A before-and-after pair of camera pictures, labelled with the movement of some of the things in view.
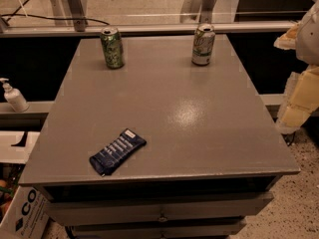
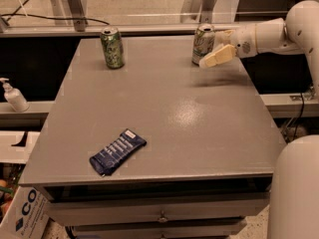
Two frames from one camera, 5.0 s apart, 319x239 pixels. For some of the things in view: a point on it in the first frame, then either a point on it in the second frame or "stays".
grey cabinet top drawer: (157, 208) stays
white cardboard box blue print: (27, 215) stays
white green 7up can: (202, 43) stays
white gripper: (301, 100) -> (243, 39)
